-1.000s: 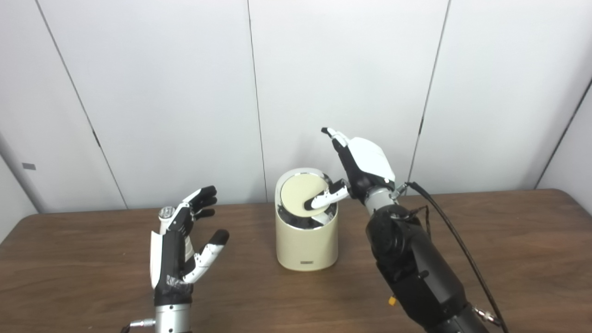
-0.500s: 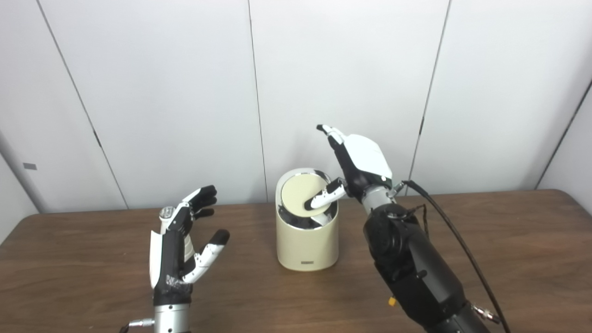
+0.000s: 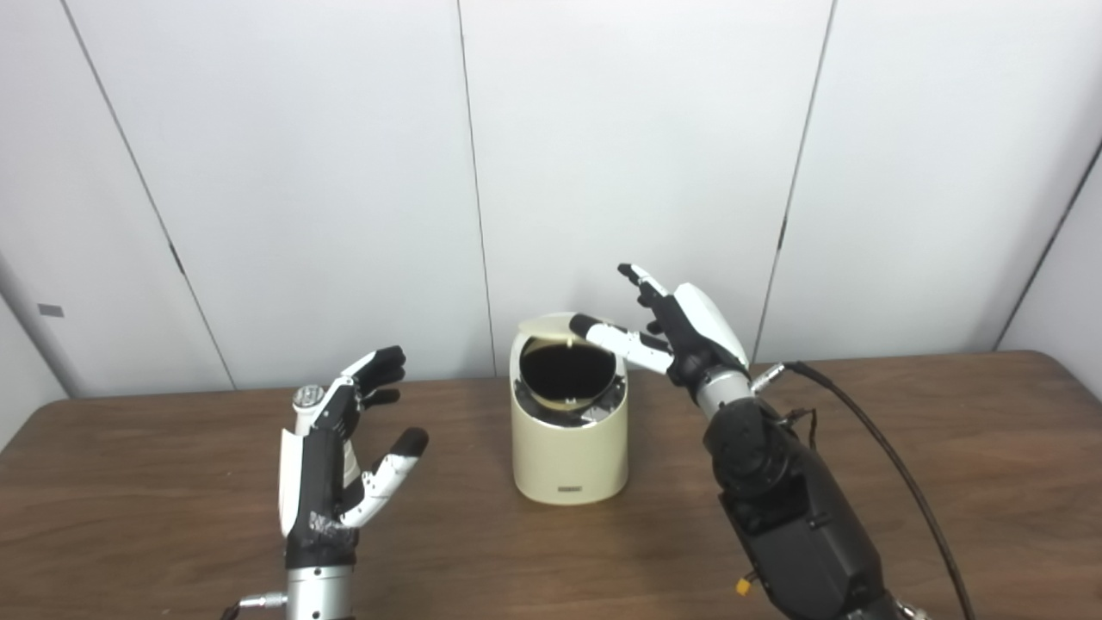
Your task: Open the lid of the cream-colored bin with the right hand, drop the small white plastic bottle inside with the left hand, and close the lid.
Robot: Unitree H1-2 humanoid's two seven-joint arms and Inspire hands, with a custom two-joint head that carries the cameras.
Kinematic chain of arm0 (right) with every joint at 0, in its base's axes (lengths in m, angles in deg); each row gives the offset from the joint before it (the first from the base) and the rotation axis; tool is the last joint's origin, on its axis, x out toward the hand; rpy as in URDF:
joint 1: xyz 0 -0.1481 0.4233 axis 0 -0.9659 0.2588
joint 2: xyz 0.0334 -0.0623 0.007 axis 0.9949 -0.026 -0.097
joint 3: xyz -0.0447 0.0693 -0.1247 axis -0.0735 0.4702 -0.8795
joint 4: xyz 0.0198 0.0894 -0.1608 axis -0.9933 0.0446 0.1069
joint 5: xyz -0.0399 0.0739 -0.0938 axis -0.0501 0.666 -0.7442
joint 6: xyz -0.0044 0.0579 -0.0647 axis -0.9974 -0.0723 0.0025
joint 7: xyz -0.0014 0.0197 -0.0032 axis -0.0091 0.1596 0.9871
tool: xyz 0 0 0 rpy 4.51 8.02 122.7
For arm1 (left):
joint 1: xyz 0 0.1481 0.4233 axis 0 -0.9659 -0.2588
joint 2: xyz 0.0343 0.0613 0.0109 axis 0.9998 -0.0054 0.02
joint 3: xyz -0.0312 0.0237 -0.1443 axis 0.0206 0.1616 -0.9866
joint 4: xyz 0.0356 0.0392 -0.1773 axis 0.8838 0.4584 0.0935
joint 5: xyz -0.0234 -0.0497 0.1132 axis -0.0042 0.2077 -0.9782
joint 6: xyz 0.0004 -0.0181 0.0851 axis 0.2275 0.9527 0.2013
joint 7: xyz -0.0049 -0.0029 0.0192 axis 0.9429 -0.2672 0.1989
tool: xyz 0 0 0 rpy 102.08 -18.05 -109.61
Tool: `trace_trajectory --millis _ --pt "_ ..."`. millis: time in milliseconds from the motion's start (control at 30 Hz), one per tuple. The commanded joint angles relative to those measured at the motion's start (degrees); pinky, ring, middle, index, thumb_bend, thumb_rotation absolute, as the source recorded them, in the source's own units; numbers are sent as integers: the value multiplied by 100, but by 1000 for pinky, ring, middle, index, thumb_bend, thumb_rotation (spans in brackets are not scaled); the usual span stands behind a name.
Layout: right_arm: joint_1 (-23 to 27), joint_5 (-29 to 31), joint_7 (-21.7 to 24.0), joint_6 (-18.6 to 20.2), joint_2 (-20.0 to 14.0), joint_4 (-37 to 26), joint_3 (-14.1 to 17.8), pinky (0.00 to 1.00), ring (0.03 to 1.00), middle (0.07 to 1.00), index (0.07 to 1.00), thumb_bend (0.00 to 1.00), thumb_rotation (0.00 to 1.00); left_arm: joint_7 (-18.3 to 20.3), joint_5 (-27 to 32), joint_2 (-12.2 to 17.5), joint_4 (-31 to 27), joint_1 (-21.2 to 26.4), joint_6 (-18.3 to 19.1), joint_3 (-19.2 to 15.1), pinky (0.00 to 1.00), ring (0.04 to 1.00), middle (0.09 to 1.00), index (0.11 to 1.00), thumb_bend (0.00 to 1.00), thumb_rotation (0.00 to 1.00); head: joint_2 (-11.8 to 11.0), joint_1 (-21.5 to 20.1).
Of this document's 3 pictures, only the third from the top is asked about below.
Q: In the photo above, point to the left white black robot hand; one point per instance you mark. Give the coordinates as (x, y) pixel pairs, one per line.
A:
(314, 491)

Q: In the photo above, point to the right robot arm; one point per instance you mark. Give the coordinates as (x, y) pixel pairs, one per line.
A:
(792, 517)

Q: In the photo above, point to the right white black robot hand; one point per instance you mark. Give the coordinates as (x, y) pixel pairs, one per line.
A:
(702, 331)

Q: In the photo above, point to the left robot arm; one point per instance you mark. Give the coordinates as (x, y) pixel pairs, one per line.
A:
(320, 594)

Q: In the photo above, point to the round cream bin lid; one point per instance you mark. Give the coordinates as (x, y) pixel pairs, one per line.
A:
(542, 326)

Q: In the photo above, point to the small grey wall tag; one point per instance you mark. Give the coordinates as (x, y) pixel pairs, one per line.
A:
(51, 310)

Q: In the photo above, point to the cream-colored bin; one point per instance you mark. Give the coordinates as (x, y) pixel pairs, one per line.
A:
(568, 461)

